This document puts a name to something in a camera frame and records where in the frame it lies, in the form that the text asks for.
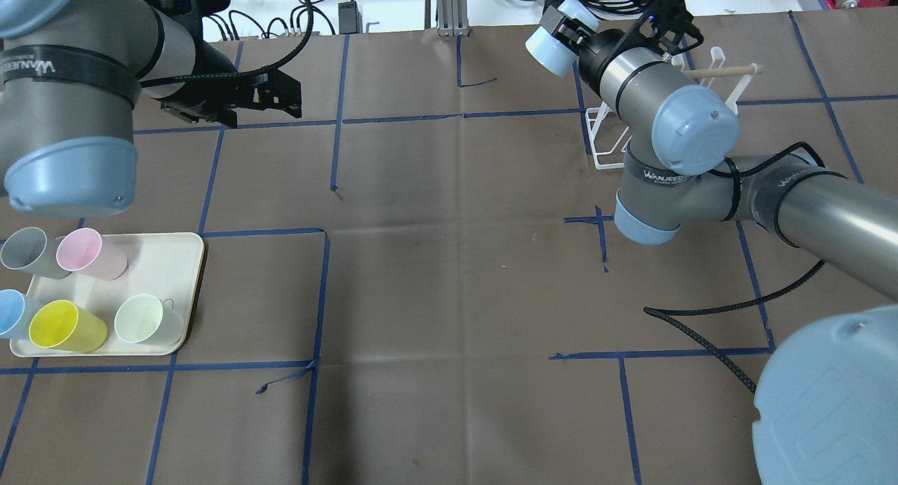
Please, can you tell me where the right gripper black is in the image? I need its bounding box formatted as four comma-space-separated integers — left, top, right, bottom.
541, 0, 704, 86

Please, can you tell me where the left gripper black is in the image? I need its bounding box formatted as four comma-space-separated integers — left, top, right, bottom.
137, 0, 302, 129

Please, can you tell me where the light blue cup front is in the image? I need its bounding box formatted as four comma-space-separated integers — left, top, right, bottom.
525, 0, 600, 77

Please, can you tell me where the light blue cup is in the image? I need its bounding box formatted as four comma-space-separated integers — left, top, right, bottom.
525, 0, 600, 77
1, 289, 45, 340

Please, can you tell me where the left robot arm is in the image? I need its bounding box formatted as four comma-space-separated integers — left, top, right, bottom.
1, 0, 309, 218

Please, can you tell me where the pink plastic cup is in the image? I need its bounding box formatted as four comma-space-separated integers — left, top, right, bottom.
55, 228, 129, 281

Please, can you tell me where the white plastic cup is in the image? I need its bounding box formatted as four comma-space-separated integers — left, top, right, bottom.
114, 293, 186, 345

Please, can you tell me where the grey plastic cup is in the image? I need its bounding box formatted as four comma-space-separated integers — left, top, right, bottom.
1, 227, 71, 279

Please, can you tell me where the yellow plastic cup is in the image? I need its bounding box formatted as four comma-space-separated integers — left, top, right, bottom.
28, 300, 109, 353

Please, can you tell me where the light blue cup back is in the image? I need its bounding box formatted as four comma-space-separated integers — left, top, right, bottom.
1, 289, 45, 340

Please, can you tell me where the black power adapter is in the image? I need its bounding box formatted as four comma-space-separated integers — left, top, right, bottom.
337, 0, 361, 34

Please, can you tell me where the cream plastic tray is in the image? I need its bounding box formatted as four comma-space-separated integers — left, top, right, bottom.
26, 232, 206, 357

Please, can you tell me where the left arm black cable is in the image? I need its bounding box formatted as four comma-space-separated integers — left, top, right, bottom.
137, 0, 314, 89

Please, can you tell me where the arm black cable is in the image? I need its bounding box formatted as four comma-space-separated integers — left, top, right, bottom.
137, 0, 314, 89
644, 141, 829, 394

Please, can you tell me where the aluminium frame post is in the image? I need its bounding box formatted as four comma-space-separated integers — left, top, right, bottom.
436, 0, 469, 36

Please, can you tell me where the white wire cup rack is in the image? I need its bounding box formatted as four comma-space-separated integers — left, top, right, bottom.
578, 47, 740, 177

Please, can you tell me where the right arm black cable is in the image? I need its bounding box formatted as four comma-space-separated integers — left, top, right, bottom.
644, 141, 829, 394

